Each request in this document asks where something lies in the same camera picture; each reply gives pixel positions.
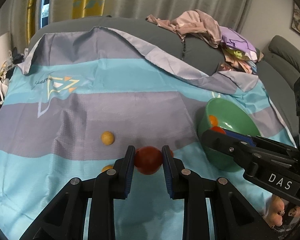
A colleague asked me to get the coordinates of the floral cloth pile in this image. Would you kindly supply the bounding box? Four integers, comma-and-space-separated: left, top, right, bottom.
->
219, 47, 265, 75

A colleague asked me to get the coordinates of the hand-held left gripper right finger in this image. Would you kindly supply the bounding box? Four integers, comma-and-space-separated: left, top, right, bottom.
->
162, 145, 273, 240

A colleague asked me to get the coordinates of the green bowl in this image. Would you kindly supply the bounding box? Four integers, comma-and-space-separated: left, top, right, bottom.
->
198, 98, 262, 173

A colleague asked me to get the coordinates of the grey sofa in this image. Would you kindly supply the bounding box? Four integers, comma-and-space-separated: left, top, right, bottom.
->
264, 35, 300, 87

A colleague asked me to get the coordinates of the window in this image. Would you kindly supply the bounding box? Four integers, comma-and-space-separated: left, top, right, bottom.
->
40, 0, 52, 28

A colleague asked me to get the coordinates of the pile of bags and clothes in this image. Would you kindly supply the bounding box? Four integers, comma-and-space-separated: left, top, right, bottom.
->
0, 46, 28, 101

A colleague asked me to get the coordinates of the small beige fruit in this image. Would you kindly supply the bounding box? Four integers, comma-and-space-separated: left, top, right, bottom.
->
101, 131, 115, 146

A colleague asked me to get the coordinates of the dark grey quilt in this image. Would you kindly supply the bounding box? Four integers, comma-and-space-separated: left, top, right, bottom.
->
27, 15, 297, 137

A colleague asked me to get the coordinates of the blue and grey striped blanket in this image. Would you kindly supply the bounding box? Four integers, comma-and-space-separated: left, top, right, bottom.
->
0, 26, 298, 240

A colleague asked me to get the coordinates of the purple cloth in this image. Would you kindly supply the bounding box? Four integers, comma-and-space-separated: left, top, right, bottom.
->
219, 26, 258, 61

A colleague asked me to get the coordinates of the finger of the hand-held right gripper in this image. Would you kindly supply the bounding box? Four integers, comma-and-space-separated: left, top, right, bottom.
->
225, 129, 300, 167
200, 129, 258, 172

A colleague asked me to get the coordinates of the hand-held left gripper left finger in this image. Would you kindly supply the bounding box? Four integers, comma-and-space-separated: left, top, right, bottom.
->
20, 145, 136, 240

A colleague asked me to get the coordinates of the pink cloth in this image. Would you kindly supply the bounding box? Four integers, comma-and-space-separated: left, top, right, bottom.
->
145, 10, 223, 48

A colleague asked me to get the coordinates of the white cylinder lamp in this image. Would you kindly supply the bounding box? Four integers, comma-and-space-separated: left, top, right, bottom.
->
0, 32, 12, 73

